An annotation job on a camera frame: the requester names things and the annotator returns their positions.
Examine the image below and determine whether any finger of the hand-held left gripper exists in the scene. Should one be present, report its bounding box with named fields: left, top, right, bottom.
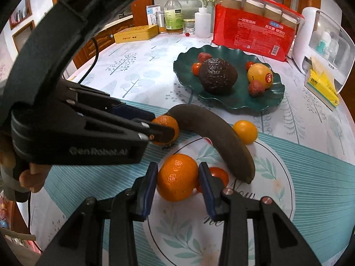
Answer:
left=75, top=108, right=176, bottom=146
left=59, top=80, right=156, bottom=121

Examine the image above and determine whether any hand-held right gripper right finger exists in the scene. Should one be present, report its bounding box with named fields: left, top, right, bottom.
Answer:
left=198, top=162, right=319, bottom=266

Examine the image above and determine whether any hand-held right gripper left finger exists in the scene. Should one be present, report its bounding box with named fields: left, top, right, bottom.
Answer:
left=36, top=162, right=158, bottom=266

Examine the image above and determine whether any orange tangerine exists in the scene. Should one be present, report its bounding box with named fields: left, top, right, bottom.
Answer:
left=151, top=115, right=180, bottom=146
left=157, top=154, right=200, bottom=202

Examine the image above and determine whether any dark green scalloped plate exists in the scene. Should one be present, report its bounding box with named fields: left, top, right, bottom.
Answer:
left=173, top=44, right=286, bottom=114

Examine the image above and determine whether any dark avocado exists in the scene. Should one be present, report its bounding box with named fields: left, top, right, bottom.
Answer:
left=199, top=58, right=238, bottom=95

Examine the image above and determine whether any orange with red sticker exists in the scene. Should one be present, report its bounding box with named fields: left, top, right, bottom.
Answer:
left=247, top=63, right=274, bottom=90

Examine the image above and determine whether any person's left hand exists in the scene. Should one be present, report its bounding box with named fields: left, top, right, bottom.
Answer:
left=0, top=141, right=52, bottom=193

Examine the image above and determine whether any wooden lower kitchen cabinet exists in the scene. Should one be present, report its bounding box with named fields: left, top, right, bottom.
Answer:
left=72, top=19, right=134, bottom=70

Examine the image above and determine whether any round white leaf-print placemat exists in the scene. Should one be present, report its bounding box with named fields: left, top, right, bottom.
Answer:
left=146, top=136, right=296, bottom=266

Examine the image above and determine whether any dark overripe banana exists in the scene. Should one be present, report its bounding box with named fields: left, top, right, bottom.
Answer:
left=165, top=104, right=256, bottom=184

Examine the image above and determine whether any small yellow-orange citrus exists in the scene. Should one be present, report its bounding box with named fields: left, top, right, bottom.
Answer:
left=232, top=120, right=258, bottom=145

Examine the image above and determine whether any yellow tin box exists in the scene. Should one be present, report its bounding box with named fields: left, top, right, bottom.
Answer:
left=114, top=24, right=159, bottom=44

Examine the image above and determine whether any small metal can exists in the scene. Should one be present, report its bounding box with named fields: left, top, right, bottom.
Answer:
left=155, top=11, right=166, bottom=34

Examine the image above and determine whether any white and blue carton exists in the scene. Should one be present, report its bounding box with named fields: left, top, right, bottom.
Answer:
left=146, top=5, right=161, bottom=26

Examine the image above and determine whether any small glass jar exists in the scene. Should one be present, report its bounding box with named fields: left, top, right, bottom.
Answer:
left=183, top=19, right=195, bottom=35

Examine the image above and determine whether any glass bottle with green label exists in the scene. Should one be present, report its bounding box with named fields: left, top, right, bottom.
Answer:
left=164, top=0, right=184, bottom=35

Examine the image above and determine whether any teal striped table runner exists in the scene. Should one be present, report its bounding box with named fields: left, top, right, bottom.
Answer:
left=29, top=100, right=355, bottom=266

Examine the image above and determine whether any white squeeze bottle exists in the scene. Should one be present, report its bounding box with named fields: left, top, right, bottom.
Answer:
left=189, top=0, right=212, bottom=39

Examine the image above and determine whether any red paper cup package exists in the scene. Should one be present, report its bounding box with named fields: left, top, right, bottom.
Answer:
left=212, top=0, right=304, bottom=62

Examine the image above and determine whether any yellow tissue pack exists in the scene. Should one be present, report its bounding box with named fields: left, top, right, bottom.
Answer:
left=304, top=55, right=340, bottom=108

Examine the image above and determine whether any white cosmetics storage box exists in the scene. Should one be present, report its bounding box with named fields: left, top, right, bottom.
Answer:
left=292, top=7, right=355, bottom=95

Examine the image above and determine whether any wooden wall frame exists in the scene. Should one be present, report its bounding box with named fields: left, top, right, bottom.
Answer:
left=12, top=21, right=36, bottom=53

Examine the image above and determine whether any black cable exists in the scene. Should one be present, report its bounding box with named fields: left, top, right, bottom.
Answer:
left=78, top=37, right=100, bottom=84

